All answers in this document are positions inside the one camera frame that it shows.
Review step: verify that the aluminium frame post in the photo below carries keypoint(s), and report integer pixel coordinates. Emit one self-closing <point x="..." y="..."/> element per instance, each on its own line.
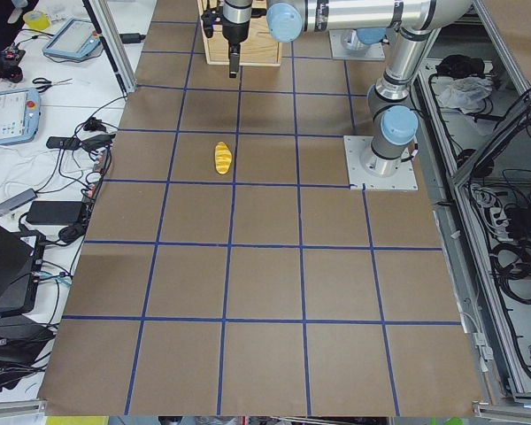
<point x="105" y="26"/>

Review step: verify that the striped bread roll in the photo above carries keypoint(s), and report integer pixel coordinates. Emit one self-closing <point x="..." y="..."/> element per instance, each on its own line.
<point x="223" y="158"/>

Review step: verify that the black handled scissors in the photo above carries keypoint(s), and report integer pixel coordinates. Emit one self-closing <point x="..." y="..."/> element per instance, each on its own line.
<point x="44" y="84"/>

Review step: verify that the teach pendant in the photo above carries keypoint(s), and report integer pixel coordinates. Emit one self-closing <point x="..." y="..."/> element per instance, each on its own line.
<point x="20" y="111"/>
<point x="75" y="41"/>

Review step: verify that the black laptop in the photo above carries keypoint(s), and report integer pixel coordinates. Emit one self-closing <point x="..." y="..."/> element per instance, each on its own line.
<point x="21" y="256"/>

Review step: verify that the black power adapter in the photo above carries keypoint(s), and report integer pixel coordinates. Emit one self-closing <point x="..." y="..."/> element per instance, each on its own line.
<point x="55" y="212"/>

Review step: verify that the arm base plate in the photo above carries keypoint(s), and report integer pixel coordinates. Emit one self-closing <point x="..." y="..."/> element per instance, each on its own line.
<point x="366" y="171"/>
<point x="364" y="44"/>

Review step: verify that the teach pendant near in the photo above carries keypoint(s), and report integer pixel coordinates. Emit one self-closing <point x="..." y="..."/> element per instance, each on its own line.
<point x="20" y="111"/>

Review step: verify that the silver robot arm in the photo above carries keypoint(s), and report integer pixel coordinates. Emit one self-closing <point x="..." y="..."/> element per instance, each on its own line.
<point x="413" y="22"/>

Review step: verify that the teach pendant far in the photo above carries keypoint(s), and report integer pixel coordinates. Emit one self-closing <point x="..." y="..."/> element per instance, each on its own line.
<point x="75" y="41"/>

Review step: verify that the yellow tape roll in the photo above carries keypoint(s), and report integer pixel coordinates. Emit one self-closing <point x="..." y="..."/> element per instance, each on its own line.
<point x="36" y="20"/>

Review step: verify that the light wooden drawer cabinet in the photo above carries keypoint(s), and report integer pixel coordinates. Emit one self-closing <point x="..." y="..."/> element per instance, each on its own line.
<point x="258" y="49"/>

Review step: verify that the white cloth bundle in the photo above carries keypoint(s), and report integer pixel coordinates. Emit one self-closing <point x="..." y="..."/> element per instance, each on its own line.
<point x="467" y="94"/>

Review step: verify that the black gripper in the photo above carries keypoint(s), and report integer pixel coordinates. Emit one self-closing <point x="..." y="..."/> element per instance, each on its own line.
<point x="234" y="32"/>

